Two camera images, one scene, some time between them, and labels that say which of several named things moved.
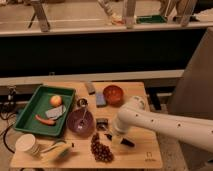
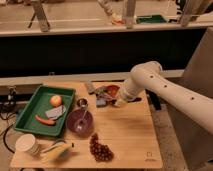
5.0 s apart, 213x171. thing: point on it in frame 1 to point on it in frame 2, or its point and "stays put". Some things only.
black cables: (8, 109) stays put
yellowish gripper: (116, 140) to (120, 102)
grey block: (90, 88) stays put
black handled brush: (102, 124) to (113, 98)
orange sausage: (47, 121) stays put
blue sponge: (100, 100) stays put
